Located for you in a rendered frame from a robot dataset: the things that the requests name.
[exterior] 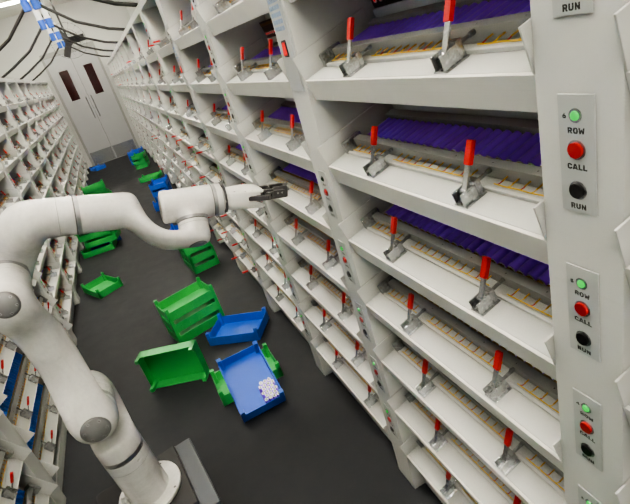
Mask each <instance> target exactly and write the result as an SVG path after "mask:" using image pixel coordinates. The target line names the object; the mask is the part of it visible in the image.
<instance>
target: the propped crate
mask: <svg viewBox="0 0 630 504"><path fill-rule="evenodd" d="M252 343H253V345H252V346H250V347H248V348H246V349H244V350H242V351H240V352H238V353H236V354H234V355H232V356H230V357H228V358H226V359H224V360H222V361H221V359H220V358H219V359H217V360H216V362H217V364H218V367H219V369H220V371H221V373H222V375H223V378H224V380H225V382H226V384H227V387H228V389H229V391H230V393H231V395H232V398H233V400H234V402H235V404H236V407H237V409H238V411H239V413H240V415H241V417H242V419H243V421H244V423H245V422H246V421H248V420H250V419H252V418H254V417H256V416H258V415H259V414H261V413H263V412H265V411H267V410H269V409H271V408H272V407H274V406H276V405H278V404H280V403H282V402H284V401H285V400H286V398H285V394H284V391H283V389H282V388H281V386H280V385H279V383H278V381H277V379H276V377H275V375H274V373H273V372H272V370H271V368H270V366H269V364H268V362H267V360H266V359H265V357H264V355H263V353H262V351H261V349H260V347H259V346H258V343H257V341H256V340H255V341H253V342H252ZM268 377H270V378H271V379H273V380H274V382H275V385H277V387H278V392H279V394H280V396H279V397H277V398H275V399H273V400H271V401H270V402H268V403H265V401H264V400H263V397H262V395H261V394H260V391H259V388H258V387H259V382H260V381H262V382H263V380H264V379H266V380H267V378H268Z"/></svg>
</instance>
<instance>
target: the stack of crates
mask: <svg viewBox="0 0 630 504"><path fill-rule="evenodd" d="M196 280H197V281H196V282H195V283H193V284H191V285H189V286H187V287H185V288H184V289H182V290H180V291H178V292H176V293H175V294H173V295H171V296H169V297H167V298H165V299H164V300H162V301H160V302H158V301H157V300H154V301H153V302H154V304H155V306H156V308H157V310H158V312H159V314H160V316H161V318H162V320H163V322H164V324H165V326H166V329H167V331H168V333H169V334H170V335H171V336H172V337H173V338H174V339H175V340H176V341H177V342H178V343H182V342H186V341H190V340H191V339H193V338H195V337H196V336H198V335H199V334H201V333H203V332H204V331H206V330H208V329H209V328H211V327H213V326H214V325H215V323H216V321H217V320H218V317H217V314H218V313H221V315H222V316H225V315H224V312H223V310H222V308H221V305H220V303H219V300H218V298H217V296H216V293H215V291H214V289H213V287H212V285H211V284H209V285H207V284H206V283H204V282H202V281H201V280H200V277H196Z"/></svg>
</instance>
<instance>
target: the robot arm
mask: <svg viewBox="0 0 630 504"><path fill-rule="evenodd" d="M268 186H269V187H268ZM287 196H288V190H287V186H286V185H283V184H282V183H275V184H268V185H262V186H257V185H256V184H253V183H251V184H241V185H235V186H230V187H224V185H223V184H221V185H219V183H215V184H214V183H213V184H208V185H201V186H193V187H186V188H178V189H171V190H164V191H159V192H158V204H159V210H160V214H161V218H162V220H163V222H164V223H165V224H169V223H177V224H178V228H179V230H167V229H164V228H161V227H159V226H157V225H156V224H154V223H153V222H152V221H151V220H150V219H149V218H148V216H147V215H146V214H145V212H144V210H143V208H142V207H141V205H140V203H139V201H138V199H137V198H136V197H135V195H133V194H131V193H126V192H120V193H107V194H93V195H80V196H67V197H56V198H44V199H34V200H26V201H20V202H17V203H14V204H12V205H10V206H9V207H7V208H6V209H5V210H4V211H3V212H2V213H1V215H0V333H1V334H3V335H4V336H6V337H8V338H9V339H10V340H12V341H13V342H14V343H15V344H16V345H17V346H18V347H19V348H20V349H21V350H22V351H23V353H24V354H25V355H26V357H27V358H28V359H29V361H30V362H31V363H32V365H33V366H34V367H35V369H36V370H37V372H38V373H39V375H40V376H41V378H42V379H43V381H44V383H45V385H46V387H47V389H48V391H49V393H50V395H51V397H52V399H53V401H54V403H55V405H56V408H57V410H58V412H59V414H60V416H61V418H62V420H63V422H64V424H65V426H66V428H67V430H68V431H69V433H70V434H71V435H72V436H73V437H74V438H75V439H76V440H77V441H79V442H81V443H84V444H90V446H91V448H92V450H93V452H94V454H95V455H96V457H97V458H98V460H99V461H100V463H101V464H102V465H103V467H104V468H105V469H106V471H107V472H108V473H109V475H110V476H111V477H112V479H113V480H114V481H115V482H116V484H117V485H118V486H119V488H120V489H121V490H122V492H121V495H120V498H119V504H169V503H170V502H171V501H172V500H173V498H174V497H175V495H176V494H177V492H178V489H179V487H180V483H181V473H180V470H179V468H178V467H177V466H176V464H174V463H173V462H170V461H158V460H157V458H156V457H155V455H154V454H153V452H152V451H151V449H150V448H149V446H148V445H147V443H146V442H145V440H144V439H143V437H142V436H141V434H140V433H139V431H138V430H137V428H136V427H135V425H134V423H133V421H132V419H131V417H130V415H129V413H128V411H127V409H126V407H125V405H124V403H123V401H122V399H121V397H120V395H119V394H118V392H117V390H116V388H115V387H114V385H113V383H112V382H111V381H110V380H109V378H108V377H107V376H105V375H104V374H102V373H101V372H98V371H94V370H90V369H89V367H88V366H87V364H86V362H85V360H84V359H83V357H82V355H81V353H80V352H79V350H78V348H77V347H76V345H75V344H74V342H73V340H72V339H71V337H70V336H69V334H68V333H67V331H66V330H65V329H64V327H63V326H62V324H61V323H60V322H59V321H58V320H57V319H56V318H55V317H54V316H53V315H52V314H51V313H50V312H48V311H47V310H46V309H45V308H44V307H43V306H42V304H41V303H40V302H39V300H38V299H37V297H36V295H35V293H34V291H33V288H32V279H33V273H34V269H35V265H36V262H37V259H38V256H39V254H40V252H41V249H42V247H43V245H44V243H45V241H46V240H47V239H50V238H55V237H63V236H71V235H80V234H88V233H95V232H103V231H110V230H118V229H126V230H129V231H131V232H133V233H134V234H136V235H137V236H138V237H140V238H141V239H142V240H144V241H145V242H147V243H149V244H151V245H153V246H155V247H158V248H161V249H168V250H176V249H186V248H193V247H199V246H202V245H205V244H207V243H208V242H209V241H210V238H211V232H210V227H209V223H208V217H212V216H219V215H224V213H227V212H228V210H241V209H250V208H259V207H264V206H265V204H264V203H263V202H262V201H266V200H270V199H276V198H283V197H287Z"/></svg>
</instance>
